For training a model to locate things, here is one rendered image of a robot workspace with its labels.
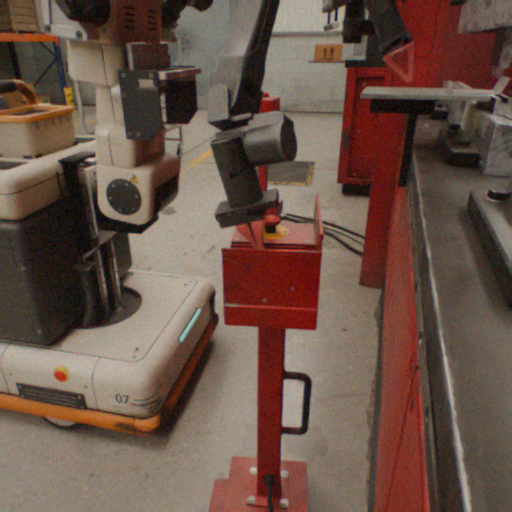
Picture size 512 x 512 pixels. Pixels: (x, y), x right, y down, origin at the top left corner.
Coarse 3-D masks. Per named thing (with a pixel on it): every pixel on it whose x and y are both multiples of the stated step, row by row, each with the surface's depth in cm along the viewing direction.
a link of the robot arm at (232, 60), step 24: (240, 0) 65; (264, 0) 63; (240, 24) 65; (264, 24) 64; (240, 48) 64; (264, 48) 66; (216, 72) 66; (240, 72) 64; (264, 72) 68; (240, 96) 64
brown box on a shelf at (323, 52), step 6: (318, 48) 309; (324, 48) 308; (330, 48) 308; (336, 48) 307; (342, 48) 307; (318, 54) 310; (324, 54) 310; (330, 54) 309; (336, 54) 309; (342, 54) 309; (312, 60) 319; (318, 60) 312; (324, 60) 311; (330, 60) 311; (336, 60) 309; (342, 60) 308
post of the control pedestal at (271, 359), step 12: (264, 336) 84; (276, 336) 84; (264, 348) 86; (276, 348) 85; (264, 360) 87; (276, 360) 87; (264, 372) 88; (276, 372) 88; (264, 384) 90; (276, 384) 89; (264, 396) 91; (276, 396) 91; (264, 408) 93; (276, 408) 92; (264, 420) 94; (276, 420) 94; (264, 432) 96; (276, 432) 95; (264, 444) 97; (276, 444) 97; (264, 456) 99; (276, 456) 98; (264, 468) 101; (276, 468) 100; (276, 480) 102; (264, 492) 104; (276, 492) 104
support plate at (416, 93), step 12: (360, 96) 98; (372, 96) 97; (384, 96) 96; (396, 96) 96; (408, 96) 95; (420, 96) 94; (432, 96) 94; (444, 96) 93; (456, 96) 93; (468, 96) 92; (480, 96) 91
